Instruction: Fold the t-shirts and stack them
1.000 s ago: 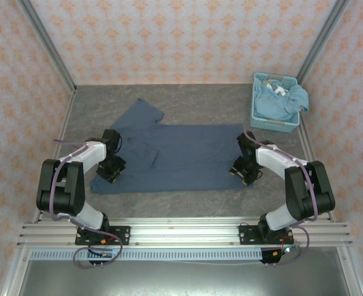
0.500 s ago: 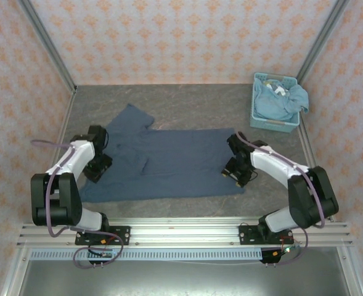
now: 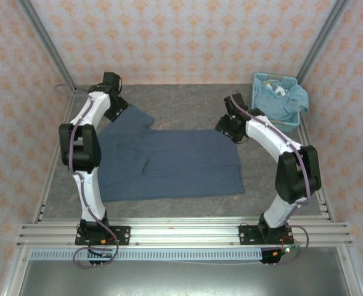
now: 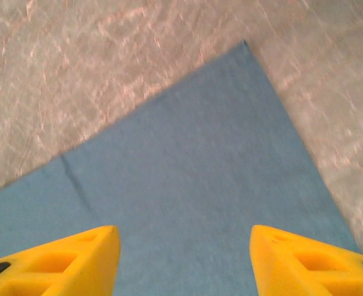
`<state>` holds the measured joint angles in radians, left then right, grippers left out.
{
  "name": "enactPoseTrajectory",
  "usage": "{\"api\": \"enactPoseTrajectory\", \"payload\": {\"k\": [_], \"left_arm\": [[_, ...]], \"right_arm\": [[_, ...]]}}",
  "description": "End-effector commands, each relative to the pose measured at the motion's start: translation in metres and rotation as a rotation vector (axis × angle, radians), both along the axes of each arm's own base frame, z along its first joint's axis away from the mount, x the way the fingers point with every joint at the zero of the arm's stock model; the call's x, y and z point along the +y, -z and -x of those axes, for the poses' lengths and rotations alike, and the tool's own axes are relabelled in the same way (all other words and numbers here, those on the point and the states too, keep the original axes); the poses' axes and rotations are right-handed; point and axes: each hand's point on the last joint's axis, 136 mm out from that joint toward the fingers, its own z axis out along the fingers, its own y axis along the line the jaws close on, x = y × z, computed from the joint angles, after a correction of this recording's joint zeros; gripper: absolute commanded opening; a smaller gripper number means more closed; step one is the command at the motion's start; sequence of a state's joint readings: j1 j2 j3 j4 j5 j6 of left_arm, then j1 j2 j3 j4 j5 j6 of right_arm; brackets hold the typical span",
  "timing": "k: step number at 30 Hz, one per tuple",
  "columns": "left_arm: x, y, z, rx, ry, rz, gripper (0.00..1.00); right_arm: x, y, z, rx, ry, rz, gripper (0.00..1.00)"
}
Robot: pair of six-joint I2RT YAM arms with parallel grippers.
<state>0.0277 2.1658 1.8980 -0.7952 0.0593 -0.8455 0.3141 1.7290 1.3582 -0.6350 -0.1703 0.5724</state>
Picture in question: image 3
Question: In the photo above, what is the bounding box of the small circuit board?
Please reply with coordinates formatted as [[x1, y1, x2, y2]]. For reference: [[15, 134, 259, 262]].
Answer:
[[272, 245, 302, 258], [88, 249, 114, 260]]

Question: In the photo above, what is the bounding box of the light blue plastic basket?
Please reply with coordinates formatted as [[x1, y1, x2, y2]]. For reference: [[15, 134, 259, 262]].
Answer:
[[250, 72, 301, 134]]

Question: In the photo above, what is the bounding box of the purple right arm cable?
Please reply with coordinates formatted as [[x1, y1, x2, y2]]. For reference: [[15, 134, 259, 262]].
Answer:
[[230, 91, 311, 266]]

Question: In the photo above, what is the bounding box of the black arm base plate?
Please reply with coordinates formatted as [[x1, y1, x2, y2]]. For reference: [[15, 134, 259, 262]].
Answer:
[[75, 226, 132, 247], [239, 224, 295, 247]]

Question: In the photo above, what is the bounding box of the light blue t-shirt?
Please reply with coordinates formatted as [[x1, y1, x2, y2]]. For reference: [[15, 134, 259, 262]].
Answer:
[[254, 80, 310, 121]]

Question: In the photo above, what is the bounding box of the aluminium corner post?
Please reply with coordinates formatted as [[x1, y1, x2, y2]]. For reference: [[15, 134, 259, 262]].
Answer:
[[16, 0, 77, 93], [296, 0, 351, 84]]

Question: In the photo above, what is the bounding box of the aluminium mounting rail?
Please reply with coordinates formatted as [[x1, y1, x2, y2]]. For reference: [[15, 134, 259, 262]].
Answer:
[[16, 217, 354, 247]]

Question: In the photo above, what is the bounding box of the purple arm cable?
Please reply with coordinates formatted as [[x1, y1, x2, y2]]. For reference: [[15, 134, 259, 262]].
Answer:
[[230, 91, 311, 266], [54, 83, 120, 269]]

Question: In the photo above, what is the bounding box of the grey metal lower panel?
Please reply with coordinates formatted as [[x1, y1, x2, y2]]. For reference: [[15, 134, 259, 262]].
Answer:
[[2, 246, 363, 296]]

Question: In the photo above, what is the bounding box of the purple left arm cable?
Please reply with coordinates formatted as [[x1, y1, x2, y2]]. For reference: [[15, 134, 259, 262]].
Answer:
[[54, 83, 120, 269]]

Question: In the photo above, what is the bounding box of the slotted grey cable duct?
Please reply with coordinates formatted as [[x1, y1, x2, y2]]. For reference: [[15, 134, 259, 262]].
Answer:
[[30, 248, 264, 261]]

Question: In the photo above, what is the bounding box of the dark blue t-shirt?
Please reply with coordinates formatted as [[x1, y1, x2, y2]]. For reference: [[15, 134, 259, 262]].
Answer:
[[97, 104, 246, 204]]

